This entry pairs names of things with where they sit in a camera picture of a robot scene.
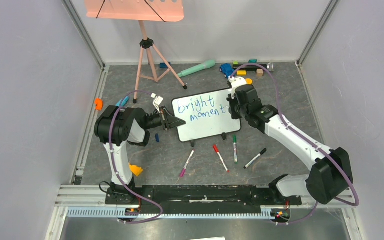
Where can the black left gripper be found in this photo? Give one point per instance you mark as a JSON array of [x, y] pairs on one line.
[[168, 121]]

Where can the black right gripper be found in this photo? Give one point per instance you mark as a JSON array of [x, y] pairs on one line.
[[231, 106]]

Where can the black framed whiteboard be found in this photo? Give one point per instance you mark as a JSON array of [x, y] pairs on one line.
[[205, 115]]

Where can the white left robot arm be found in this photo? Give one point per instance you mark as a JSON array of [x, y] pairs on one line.
[[119, 126]]

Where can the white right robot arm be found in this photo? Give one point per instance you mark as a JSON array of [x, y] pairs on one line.
[[330, 171]]

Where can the green whiteboard marker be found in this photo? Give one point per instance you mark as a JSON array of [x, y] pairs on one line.
[[235, 152]]

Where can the red whiteboard marker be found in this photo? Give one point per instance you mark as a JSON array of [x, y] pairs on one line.
[[220, 157]]

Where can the black whiteboard marker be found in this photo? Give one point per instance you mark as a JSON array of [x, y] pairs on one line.
[[262, 152]]

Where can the purple whiteboard marker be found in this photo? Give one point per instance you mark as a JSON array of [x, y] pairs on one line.
[[182, 173]]

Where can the yellow oval block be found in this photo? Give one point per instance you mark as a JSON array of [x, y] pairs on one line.
[[249, 81]]

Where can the yellow rectangular block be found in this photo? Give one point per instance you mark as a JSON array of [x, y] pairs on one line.
[[241, 73]]

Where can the blue toy car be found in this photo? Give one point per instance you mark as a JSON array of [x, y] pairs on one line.
[[226, 69]]

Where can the beige wooden cube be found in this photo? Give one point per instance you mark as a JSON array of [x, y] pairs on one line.
[[259, 73]]

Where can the teal block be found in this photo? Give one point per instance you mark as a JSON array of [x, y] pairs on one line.
[[253, 61]]

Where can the blue toy microphone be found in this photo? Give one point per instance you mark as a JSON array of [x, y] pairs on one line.
[[122, 102]]

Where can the black silver microphone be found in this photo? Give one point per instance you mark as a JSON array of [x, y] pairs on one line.
[[254, 68]]

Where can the mint green toy microphone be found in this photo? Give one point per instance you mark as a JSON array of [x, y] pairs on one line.
[[197, 68]]

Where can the dark blue block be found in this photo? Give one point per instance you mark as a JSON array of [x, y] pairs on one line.
[[163, 65]]

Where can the orange stair block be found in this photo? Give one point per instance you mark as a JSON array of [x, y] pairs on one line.
[[136, 170]]

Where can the pink music stand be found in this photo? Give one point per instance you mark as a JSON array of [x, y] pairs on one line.
[[166, 11]]

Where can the small orange block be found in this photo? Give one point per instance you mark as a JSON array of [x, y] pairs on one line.
[[98, 104]]

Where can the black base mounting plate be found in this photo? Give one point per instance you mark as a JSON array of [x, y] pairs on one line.
[[199, 199]]

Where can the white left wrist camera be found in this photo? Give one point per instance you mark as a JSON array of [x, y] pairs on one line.
[[157, 100]]

